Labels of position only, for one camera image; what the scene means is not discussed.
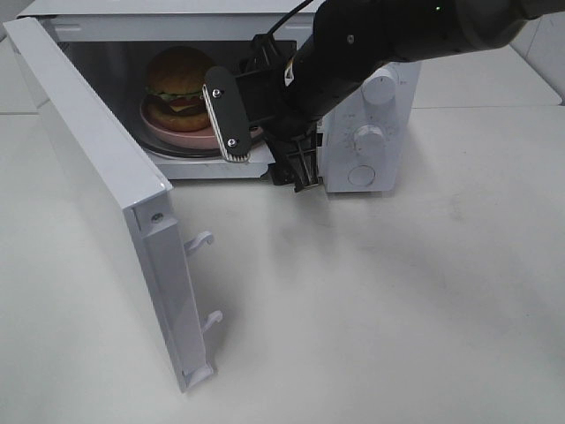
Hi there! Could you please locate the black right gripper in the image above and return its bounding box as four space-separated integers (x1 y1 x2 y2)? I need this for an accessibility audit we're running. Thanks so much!
262 43 388 193

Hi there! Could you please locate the round white door button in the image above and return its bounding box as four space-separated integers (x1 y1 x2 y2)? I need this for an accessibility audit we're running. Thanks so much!
348 165 376 187

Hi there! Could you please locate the white timer knob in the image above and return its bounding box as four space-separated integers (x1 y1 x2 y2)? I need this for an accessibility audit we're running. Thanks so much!
353 125 385 157

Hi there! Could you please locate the pink round plate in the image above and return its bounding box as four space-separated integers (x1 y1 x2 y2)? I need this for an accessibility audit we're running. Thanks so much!
139 95 266 152

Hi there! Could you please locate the burger with lettuce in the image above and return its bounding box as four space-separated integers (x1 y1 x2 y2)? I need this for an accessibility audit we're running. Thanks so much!
146 46 215 107

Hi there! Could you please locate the white microwave door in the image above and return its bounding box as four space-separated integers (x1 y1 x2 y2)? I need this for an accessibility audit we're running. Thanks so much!
5 18 222 390

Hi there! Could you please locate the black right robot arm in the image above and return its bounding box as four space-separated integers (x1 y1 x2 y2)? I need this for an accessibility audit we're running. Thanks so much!
263 1 564 192

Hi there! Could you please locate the white microwave oven body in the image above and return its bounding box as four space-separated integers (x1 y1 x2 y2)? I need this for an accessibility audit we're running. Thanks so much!
15 1 420 193

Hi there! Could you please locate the upper white power knob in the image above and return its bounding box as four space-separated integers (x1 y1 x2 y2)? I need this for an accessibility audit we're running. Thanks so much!
361 67 398 106

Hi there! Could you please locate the glass microwave turntable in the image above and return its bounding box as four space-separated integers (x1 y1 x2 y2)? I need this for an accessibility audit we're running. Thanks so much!
134 137 222 159

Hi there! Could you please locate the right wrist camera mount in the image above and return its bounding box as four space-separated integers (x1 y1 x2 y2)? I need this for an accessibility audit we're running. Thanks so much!
201 65 288 163

